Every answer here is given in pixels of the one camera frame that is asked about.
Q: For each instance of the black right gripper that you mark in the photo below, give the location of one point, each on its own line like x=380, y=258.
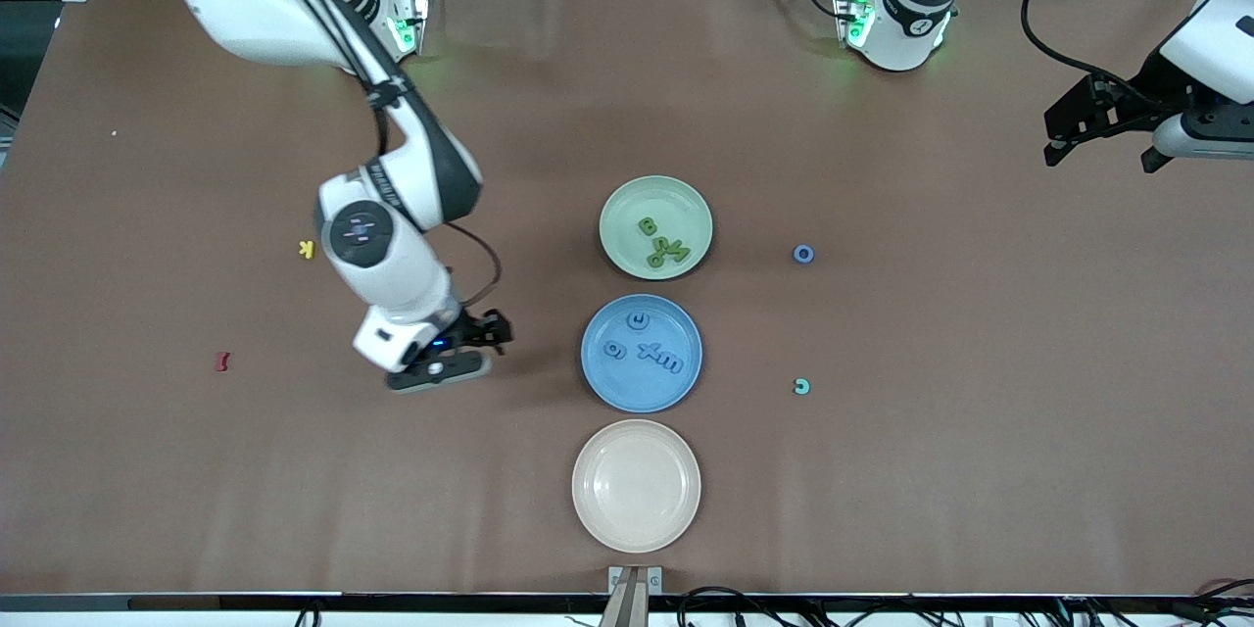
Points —
x=474, y=325

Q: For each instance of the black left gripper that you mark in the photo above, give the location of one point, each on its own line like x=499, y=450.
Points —
x=1148, y=85

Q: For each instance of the blue foam letter G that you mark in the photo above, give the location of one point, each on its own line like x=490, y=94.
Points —
x=608, y=351

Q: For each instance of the blue foam letter C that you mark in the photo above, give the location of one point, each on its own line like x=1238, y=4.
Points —
x=639, y=326

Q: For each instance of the blue foam letter X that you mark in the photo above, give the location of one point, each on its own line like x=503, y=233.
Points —
x=649, y=351

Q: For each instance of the green foam lowercase letter b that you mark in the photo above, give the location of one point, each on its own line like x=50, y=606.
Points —
x=652, y=265

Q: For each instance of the blue foam letter E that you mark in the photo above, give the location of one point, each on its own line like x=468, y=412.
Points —
x=670, y=363

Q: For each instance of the green foam capital letter B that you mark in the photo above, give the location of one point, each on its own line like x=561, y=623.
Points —
x=647, y=227

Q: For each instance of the green foam letter U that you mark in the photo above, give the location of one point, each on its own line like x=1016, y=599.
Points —
x=660, y=241

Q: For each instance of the green foam letter N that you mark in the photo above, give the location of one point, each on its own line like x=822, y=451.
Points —
x=680, y=256

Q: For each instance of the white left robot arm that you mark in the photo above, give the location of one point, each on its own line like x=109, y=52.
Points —
x=906, y=39

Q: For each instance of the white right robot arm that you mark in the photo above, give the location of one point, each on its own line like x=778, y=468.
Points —
x=392, y=245

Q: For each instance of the blue round plate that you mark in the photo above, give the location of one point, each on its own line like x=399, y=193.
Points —
x=637, y=387

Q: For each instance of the beige round plate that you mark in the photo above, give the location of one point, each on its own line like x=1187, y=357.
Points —
x=636, y=486

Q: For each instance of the pale green round plate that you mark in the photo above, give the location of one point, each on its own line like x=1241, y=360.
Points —
x=676, y=201

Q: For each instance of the red foam letter I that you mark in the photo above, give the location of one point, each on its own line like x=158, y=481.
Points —
x=222, y=361

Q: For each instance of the blue foam letter O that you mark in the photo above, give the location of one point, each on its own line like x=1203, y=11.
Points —
x=795, y=254

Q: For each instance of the teal foam letter C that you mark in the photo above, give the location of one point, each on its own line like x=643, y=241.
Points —
x=801, y=393

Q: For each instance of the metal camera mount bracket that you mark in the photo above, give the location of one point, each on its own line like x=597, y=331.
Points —
x=635, y=598

